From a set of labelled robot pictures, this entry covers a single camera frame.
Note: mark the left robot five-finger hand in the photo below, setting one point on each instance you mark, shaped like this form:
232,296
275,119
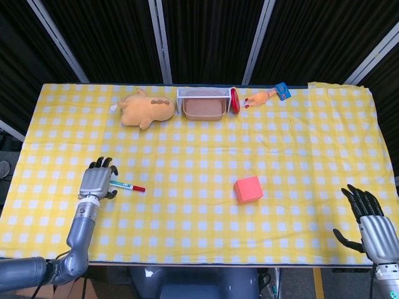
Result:
95,182

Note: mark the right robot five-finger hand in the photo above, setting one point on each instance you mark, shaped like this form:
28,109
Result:
378,233

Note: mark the teal marker pen red cap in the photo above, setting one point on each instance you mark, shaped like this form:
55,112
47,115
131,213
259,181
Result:
126,186

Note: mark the pink cube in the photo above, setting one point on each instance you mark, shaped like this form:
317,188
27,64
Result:
249,190

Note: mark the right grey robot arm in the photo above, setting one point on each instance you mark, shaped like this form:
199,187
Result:
388,281

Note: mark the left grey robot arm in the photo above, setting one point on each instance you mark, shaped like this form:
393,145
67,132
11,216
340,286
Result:
76,236

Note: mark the tan plush animal toy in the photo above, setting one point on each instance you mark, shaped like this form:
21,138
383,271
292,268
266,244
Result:
146,109

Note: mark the yellow checkered tablecloth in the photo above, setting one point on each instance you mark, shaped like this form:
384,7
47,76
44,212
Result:
199,155

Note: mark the brown rectangular tub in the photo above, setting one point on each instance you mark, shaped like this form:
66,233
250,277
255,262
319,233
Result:
204,109

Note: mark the grey robot torso base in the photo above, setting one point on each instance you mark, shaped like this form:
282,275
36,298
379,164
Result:
193,283

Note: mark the black pleated curtain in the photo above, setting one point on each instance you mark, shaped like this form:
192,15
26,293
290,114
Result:
115,37

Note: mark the red round lid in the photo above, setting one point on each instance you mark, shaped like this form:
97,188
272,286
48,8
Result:
235,101

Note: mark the blue paper tag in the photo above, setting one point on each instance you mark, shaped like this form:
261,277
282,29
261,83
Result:
282,91

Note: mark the orange rubber chicken toy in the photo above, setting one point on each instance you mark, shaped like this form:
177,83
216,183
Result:
260,98

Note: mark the silver aluminium frame post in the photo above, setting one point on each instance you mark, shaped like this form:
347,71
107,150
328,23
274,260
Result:
59,43
160,40
11,130
258,43
371,59

